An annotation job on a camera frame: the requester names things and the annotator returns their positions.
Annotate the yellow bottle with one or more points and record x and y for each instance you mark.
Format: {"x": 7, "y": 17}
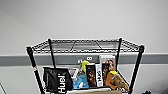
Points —
{"x": 85, "y": 66}

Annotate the tall grey printed box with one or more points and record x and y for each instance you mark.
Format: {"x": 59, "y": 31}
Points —
{"x": 108, "y": 61}

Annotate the black box white stripe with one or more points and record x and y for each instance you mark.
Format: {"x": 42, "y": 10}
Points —
{"x": 91, "y": 76}

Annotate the orange plush toy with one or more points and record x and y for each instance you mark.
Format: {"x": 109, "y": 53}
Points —
{"x": 110, "y": 80}

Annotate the black Huel bag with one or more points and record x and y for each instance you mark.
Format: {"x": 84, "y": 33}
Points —
{"x": 55, "y": 81}

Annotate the brown plush toy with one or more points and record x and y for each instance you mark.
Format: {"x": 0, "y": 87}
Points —
{"x": 121, "y": 84}

